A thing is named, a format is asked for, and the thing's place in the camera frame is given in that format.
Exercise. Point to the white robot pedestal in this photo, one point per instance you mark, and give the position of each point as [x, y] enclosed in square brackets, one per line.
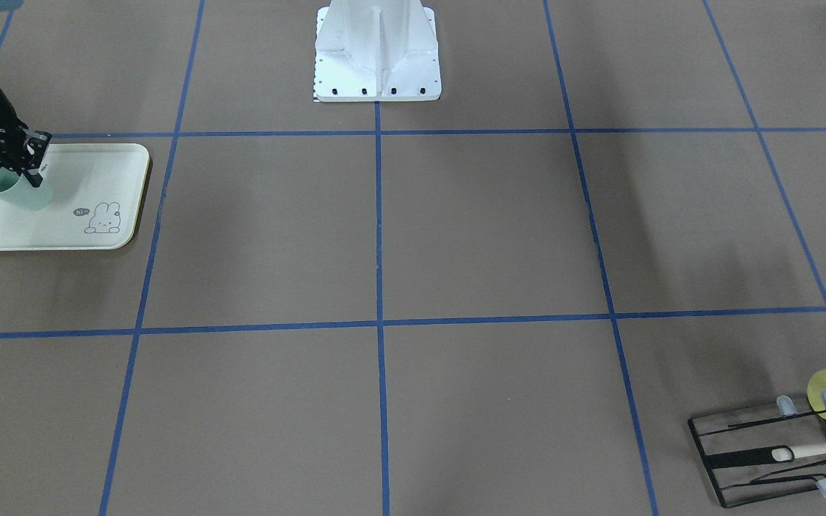
[376, 51]

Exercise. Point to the black wire cup rack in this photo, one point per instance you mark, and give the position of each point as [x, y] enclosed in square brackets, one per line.
[763, 452]

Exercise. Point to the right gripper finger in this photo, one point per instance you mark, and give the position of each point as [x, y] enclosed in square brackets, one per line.
[33, 176]

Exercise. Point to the green cup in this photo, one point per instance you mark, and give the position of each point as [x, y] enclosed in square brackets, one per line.
[17, 191]

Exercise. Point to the cream rabbit tray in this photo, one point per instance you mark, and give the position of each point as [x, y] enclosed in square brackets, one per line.
[98, 190]

